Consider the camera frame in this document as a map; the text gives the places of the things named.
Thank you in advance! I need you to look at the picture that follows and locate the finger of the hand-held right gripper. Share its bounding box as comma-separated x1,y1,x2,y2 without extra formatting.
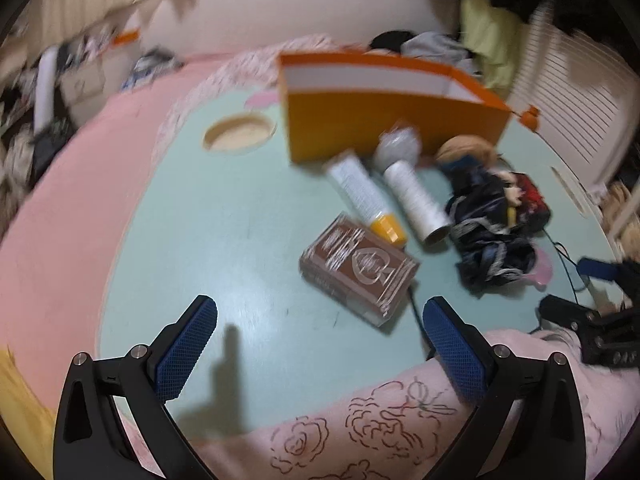
539,294,640,371
577,256,640,311

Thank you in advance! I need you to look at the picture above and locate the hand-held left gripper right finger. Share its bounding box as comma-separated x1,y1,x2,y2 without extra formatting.
422,296,587,480

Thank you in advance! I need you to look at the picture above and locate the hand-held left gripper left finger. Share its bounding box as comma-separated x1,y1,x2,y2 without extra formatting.
52,294,218,480

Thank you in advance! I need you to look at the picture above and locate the brown playing card box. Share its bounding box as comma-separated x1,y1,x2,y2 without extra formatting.
299,212,420,328

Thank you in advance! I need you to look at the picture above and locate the brown plush keychain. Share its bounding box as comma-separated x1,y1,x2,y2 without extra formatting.
434,134,501,168

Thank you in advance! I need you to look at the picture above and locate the orange cardboard box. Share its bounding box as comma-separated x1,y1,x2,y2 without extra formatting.
277,51,512,165

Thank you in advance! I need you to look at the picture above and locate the pink rose-print pajamas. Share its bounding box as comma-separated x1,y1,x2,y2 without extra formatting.
120,327,640,480

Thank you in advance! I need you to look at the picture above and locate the yellow cloth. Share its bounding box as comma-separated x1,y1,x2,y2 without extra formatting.
0,347,56,441

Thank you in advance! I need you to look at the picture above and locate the white stick with grey top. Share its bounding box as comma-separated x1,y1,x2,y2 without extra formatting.
374,122,451,247

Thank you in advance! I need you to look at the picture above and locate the white slatted headboard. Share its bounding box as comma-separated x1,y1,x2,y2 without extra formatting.
505,10,640,191

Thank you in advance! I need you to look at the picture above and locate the white tube with yellow cap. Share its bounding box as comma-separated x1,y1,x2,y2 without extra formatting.
324,152,408,248

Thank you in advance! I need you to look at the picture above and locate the yellow-green cloth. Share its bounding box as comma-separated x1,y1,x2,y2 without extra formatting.
459,0,523,88

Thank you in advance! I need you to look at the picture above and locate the grey clothing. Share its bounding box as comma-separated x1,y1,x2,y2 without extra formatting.
400,31,481,73

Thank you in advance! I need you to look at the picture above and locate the striped clothes pile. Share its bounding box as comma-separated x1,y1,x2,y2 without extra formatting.
122,49,186,88

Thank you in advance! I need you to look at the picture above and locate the white paper roll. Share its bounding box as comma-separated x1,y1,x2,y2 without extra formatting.
32,50,61,133

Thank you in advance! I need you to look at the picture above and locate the black clothing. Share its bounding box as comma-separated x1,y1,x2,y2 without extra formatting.
370,31,416,53

